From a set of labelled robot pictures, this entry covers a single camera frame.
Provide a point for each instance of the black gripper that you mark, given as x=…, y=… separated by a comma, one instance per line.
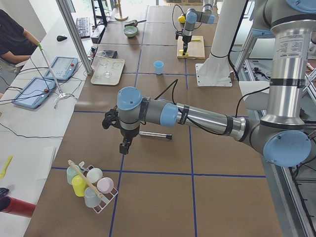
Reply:
x=185, y=39
x=128, y=133

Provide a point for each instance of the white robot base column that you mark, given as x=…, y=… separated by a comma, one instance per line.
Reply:
x=215, y=71

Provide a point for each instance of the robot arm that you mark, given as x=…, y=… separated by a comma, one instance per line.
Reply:
x=191, y=17
x=279, y=134

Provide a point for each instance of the whole yellow lemon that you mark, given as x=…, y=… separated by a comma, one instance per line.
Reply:
x=182, y=19

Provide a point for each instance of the light blue cup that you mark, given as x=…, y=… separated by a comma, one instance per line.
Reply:
x=159, y=66

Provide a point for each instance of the white cup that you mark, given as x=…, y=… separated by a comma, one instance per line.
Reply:
x=94, y=175

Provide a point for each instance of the pink cup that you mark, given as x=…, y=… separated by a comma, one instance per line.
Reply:
x=105, y=185

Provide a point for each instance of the mint green cup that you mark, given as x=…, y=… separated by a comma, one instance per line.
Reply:
x=70, y=173

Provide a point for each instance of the yellow cup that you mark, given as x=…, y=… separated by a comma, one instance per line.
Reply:
x=79, y=185

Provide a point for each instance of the grey blue cup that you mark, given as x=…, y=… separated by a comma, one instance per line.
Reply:
x=90, y=198

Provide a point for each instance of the wooden cutting board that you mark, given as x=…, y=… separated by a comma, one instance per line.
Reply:
x=195, y=49

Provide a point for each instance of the stainless steel muddler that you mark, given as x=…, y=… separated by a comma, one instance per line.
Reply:
x=157, y=135

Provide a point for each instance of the metal ice scoop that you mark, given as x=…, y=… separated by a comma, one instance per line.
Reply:
x=134, y=23

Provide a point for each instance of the green bowl of ice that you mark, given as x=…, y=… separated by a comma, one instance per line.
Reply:
x=130, y=31

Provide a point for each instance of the cream bear tray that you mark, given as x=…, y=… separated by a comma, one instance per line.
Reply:
x=115, y=66

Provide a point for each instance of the wooden mug tree stand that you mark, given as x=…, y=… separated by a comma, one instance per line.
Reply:
x=119, y=16

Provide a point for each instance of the clear wine glass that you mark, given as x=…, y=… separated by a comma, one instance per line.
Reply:
x=103, y=61

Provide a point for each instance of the blue teach pendant far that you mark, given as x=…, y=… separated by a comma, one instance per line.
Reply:
x=64, y=67

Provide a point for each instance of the blue teach pendant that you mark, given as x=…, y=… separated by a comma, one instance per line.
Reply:
x=34, y=93
x=64, y=67

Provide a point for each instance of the blue teach pendant near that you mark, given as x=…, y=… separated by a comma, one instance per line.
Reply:
x=34, y=93

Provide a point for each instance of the black keyboard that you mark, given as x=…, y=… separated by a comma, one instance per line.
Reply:
x=83, y=27

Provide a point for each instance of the black computer mouse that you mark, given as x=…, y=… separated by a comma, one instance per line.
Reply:
x=61, y=38

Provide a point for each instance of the red cylinder bottle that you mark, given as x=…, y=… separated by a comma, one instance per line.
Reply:
x=16, y=207

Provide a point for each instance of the seated person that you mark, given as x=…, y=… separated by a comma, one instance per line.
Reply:
x=16, y=43

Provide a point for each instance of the wooden rack handle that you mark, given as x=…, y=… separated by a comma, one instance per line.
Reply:
x=73, y=165

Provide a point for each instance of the white wire cup rack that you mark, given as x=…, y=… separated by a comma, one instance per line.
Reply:
x=107, y=198

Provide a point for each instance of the aluminium frame post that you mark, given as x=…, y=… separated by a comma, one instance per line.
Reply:
x=67, y=16

